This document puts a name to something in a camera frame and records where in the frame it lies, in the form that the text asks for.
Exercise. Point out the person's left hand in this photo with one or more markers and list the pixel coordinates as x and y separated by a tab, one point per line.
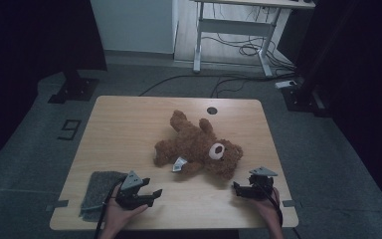
121	215

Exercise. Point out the black stand base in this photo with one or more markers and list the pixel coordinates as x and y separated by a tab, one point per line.
74	89
300	99

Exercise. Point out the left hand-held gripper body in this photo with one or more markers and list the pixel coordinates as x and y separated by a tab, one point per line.
131	194

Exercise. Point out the brown teddy bear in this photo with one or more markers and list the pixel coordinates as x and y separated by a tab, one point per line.
199	146

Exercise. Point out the dark curtain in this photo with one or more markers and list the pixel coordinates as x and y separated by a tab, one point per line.
30	49
361	66

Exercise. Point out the grey cloth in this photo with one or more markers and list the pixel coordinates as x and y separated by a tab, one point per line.
99	192

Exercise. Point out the person's right hand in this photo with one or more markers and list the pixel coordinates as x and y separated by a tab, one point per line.
267	207

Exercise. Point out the white desk with metal legs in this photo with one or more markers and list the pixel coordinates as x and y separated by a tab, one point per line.
235	27

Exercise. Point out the white power strip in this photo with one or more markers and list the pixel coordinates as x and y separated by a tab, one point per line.
286	84

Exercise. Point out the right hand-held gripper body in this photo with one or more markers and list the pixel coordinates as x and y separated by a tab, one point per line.
260	189

